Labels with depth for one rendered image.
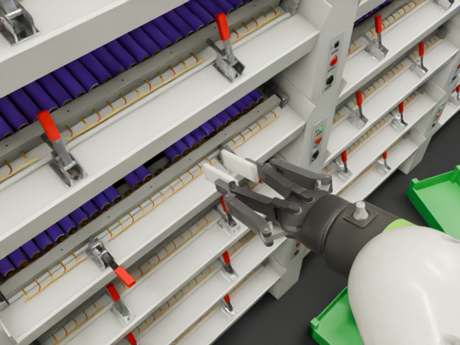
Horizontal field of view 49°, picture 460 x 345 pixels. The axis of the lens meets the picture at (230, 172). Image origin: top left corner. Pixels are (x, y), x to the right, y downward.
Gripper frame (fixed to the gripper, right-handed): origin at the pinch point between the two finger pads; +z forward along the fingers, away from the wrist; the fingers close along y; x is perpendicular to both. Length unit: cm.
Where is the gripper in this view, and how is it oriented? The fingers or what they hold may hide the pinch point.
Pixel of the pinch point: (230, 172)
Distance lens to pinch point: 74.1
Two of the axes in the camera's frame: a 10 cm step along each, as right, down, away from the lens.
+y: -7.1, 5.4, -4.5
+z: -6.7, -3.6, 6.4
